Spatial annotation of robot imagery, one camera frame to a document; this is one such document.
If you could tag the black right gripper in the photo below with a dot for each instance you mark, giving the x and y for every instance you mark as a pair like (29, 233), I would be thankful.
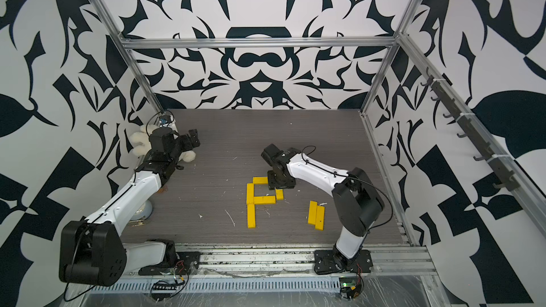
(286, 185)

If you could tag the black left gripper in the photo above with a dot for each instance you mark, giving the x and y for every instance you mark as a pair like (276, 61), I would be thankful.
(188, 146)

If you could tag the yellow block vertical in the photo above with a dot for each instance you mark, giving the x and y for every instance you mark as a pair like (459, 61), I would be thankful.
(251, 216)
(250, 193)
(279, 194)

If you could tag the yellow block top bar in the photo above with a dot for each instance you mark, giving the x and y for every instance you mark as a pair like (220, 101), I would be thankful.
(260, 180)

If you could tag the yellow block bar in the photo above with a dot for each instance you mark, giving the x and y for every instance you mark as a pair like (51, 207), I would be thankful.
(260, 180)
(264, 200)

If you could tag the yellow block spare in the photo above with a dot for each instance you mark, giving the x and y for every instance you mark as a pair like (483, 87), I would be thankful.
(320, 217)
(312, 213)

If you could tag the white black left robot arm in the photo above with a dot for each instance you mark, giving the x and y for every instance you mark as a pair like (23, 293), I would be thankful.
(92, 252)

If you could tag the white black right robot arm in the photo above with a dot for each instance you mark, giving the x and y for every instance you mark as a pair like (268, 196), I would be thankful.
(358, 204)

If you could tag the white plush toy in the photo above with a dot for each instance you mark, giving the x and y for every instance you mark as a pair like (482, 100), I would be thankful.
(141, 144)

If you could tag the right circuit board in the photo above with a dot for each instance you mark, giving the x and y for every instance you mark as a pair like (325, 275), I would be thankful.
(350, 287)

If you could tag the circuit board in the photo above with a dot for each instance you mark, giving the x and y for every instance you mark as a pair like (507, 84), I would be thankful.
(350, 287)
(162, 290)

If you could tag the left circuit board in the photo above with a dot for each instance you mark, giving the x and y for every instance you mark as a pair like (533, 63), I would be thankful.
(162, 290)

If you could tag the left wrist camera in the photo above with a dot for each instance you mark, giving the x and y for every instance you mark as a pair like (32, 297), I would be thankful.
(165, 120)

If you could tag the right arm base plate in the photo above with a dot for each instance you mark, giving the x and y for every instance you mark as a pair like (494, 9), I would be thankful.
(333, 262)

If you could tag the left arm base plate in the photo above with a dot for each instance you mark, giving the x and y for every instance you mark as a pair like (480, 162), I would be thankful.
(179, 263)

